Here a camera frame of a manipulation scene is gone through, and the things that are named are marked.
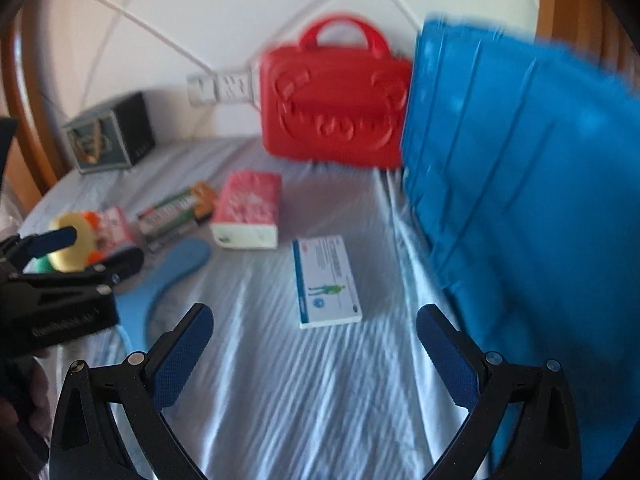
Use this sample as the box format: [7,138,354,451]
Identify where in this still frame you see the desktop with striped white cloth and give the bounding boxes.
[10,135,501,480]

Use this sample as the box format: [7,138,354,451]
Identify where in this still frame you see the wooden door frame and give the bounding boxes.
[537,0,640,61]

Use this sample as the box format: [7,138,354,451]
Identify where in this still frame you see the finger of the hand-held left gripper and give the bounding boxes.
[20,247,145,295]
[0,227,78,272]

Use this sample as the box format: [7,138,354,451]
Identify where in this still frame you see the dark small box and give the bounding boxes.
[145,220,201,253]

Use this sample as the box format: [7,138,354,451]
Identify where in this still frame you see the green yellow plush toy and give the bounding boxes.
[30,210,108,273]

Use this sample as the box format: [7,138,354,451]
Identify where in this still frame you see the dark green box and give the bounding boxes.
[62,91,156,175]

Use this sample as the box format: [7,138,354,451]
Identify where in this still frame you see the light blue curved plastic piece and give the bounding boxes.
[114,237,211,356]

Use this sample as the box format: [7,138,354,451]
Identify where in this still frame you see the person's left hand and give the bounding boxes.
[0,350,58,461]

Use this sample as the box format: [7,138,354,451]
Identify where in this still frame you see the red plastic carry case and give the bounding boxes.
[259,15,413,168]

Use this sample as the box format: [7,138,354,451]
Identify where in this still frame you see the blue plastic crate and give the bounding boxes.
[400,17,640,466]

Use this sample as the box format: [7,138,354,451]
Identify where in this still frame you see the pink red tissue pack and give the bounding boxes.
[209,171,282,250]

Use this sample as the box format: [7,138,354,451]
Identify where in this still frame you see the green orange small box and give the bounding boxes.
[137,181,218,236]

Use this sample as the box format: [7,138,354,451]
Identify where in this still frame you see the white wall socket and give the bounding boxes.
[186,71,256,106]

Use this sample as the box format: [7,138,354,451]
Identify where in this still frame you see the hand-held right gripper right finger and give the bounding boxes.
[416,303,583,480]

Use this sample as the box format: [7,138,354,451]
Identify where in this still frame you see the brown wooden frame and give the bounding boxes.
[0,10,56,196]

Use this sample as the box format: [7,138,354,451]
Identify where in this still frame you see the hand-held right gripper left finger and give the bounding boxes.
[50,302,216,480]

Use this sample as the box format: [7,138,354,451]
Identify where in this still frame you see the pink teal tissue packet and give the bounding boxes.
[97,206,143,253]

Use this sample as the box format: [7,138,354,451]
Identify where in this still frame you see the white blue medicine box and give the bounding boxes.
[291,235,364,330]

